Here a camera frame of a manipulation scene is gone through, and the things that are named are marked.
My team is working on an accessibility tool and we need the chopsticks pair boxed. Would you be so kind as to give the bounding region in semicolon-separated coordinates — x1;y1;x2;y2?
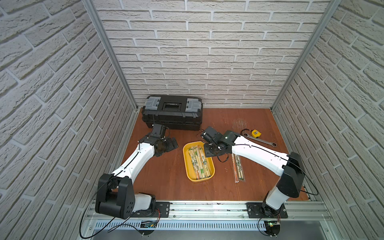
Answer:
235;155;245;182
232;154;239;183

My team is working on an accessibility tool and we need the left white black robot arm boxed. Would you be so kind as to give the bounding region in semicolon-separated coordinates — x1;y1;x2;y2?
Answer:
95;137;178;220

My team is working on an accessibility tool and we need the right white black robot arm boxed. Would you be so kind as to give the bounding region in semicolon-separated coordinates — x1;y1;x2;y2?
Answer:
201;127;305;218

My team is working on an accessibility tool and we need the wrapped chopsticks pile in box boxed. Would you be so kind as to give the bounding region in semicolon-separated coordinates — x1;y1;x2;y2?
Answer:
188;146;212;180

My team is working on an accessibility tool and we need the black plastic toolbox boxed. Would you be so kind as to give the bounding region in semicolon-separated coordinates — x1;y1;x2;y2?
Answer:
142;95;203;131

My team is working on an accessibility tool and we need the silver metal wrench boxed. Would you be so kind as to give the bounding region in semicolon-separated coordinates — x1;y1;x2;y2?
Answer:
242;133;277;147

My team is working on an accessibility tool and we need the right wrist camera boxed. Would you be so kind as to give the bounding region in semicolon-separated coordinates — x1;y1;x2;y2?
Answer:
201;127;223;145

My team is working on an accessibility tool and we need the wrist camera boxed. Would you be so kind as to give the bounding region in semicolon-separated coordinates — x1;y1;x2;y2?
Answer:
150;124;167;139
201;127;223;145

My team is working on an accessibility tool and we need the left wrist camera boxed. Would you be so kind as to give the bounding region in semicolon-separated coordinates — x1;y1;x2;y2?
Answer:
150;124;167;139

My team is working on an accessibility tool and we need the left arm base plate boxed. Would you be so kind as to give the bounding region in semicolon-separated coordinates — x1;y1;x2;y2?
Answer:
132;201;171;219

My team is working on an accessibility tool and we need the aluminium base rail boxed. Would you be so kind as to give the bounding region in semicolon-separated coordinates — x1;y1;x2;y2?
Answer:
86;201;333;236

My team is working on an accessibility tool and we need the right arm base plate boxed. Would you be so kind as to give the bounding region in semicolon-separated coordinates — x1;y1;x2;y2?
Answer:
246;202;288;219

